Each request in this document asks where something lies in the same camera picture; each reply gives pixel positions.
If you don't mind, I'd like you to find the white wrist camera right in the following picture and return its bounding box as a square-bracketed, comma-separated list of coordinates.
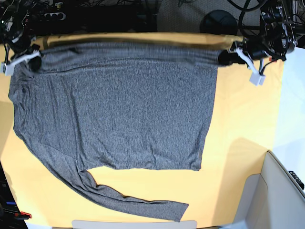
[0, 62, 15, 76]

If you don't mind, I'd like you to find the red black clamp left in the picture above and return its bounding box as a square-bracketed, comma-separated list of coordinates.
[14, 212, 32, 220]

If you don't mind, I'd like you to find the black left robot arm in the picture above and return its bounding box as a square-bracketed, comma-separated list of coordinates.
[218, 0, 297, 71]

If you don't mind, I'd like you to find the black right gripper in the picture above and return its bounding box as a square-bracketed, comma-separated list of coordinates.
[4, 33, 42, 71]

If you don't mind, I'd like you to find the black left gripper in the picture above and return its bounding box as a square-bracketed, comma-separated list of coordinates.
[218, 39, 286, 69]

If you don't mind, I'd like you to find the white storage bin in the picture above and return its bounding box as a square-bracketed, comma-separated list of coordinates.
[231, 151, 305, 229]

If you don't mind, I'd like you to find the grey plate at front edge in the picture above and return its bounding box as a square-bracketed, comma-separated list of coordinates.
[72, 220, 197, 229]

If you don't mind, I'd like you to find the yellow table cloth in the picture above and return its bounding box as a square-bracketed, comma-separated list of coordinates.
[0, 31, 285, 228]

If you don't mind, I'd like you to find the grey long-sleeve shirt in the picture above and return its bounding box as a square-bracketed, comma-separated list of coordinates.
[8, 42, 220, 222]

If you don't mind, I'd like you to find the black remote control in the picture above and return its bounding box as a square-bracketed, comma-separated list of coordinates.
[289, 171, 305, 190]

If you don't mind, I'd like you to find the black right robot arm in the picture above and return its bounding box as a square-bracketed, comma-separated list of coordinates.
[0, 16, 42, 75]

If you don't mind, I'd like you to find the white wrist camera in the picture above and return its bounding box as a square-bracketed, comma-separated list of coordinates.
[0, 62, 15, 76]
[249, 72, 266, 86]

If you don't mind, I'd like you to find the dark round chair base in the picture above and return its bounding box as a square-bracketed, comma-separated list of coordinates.
[199, 10, 238, 35]

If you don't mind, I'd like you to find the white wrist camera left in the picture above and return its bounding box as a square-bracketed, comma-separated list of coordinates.
[249, 72, 266, 86]

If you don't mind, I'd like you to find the white power strip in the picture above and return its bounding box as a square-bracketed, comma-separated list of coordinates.
[40, 12, 66, 21]

